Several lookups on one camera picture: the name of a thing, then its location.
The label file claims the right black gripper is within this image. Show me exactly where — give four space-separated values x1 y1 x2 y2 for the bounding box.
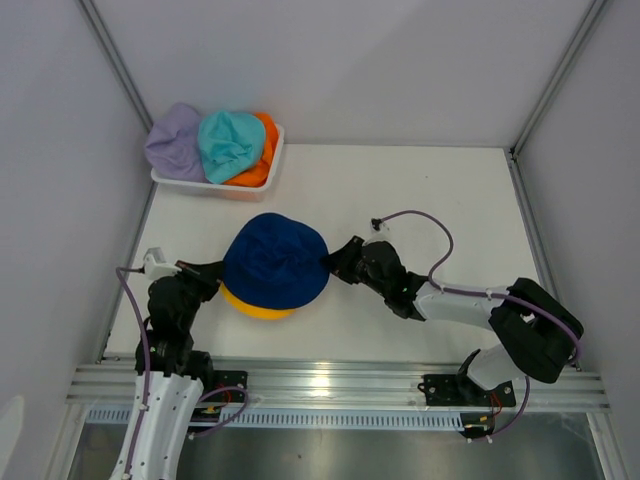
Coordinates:
319 235 389 298

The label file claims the yellow bucket hat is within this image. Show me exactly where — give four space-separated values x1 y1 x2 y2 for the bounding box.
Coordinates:
220 284 296 321

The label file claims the dark blue bucket hat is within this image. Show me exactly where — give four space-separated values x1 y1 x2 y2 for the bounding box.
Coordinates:
223 212 329 310

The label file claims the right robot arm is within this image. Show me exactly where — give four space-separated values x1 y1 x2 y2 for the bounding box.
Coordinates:
321 237 584 404

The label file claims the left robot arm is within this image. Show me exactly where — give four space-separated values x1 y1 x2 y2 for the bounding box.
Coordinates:
111 261 224 479

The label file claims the white plastic bin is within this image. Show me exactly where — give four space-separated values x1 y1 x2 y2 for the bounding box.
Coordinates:
150 124 285 202

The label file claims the orange bucket hat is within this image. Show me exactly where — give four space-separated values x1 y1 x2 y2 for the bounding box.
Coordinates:
225 112 280 188

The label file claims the lavender bucket hat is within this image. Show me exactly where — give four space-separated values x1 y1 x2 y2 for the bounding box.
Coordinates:
144 103 206 183

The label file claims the teal bucket hat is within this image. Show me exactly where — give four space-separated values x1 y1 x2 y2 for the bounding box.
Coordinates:
197 110 266 184

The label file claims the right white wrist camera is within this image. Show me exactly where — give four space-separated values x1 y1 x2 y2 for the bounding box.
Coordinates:
367 218 391 243

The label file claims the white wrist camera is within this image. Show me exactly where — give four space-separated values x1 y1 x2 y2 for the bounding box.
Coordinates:
367 218 391 243
142 247 180 281

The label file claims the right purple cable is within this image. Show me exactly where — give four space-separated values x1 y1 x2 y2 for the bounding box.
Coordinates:
379 209 584 364

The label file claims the purple cable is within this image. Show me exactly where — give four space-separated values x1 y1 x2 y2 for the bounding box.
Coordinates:
379 209 584 364
115 267 152 476

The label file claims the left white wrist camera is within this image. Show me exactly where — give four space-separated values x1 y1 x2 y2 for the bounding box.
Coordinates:
142 247 180 281

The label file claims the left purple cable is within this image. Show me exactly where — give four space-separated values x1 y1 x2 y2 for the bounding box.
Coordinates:
115 267 152 476

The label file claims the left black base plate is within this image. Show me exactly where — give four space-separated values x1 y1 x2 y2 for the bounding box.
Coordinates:
207 370 249 404

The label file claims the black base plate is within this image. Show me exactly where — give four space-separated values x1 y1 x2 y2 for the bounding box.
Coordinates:
207 370 249 404
417 374 516 407

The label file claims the aluminium mounting rail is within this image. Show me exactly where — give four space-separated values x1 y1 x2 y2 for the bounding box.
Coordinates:
66 357 611 413

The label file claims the white slotted cable duct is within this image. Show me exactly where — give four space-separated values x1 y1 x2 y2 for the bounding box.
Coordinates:
85 406 464 432

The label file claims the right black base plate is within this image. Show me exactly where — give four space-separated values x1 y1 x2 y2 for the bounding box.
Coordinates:
417 374 516 407

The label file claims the right aluminium table rail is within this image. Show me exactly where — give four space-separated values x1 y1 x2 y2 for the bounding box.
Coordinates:
504 148 581 371

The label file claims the left aluminium frame post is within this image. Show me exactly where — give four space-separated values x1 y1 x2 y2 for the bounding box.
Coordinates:
76 0 153 132

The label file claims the aluminium frame post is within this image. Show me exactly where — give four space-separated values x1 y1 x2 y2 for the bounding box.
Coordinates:
509 0 612 161
76 0 153 132

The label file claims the right aluminium frame post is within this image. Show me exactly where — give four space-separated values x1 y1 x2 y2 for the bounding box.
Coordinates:
509 0 612 161

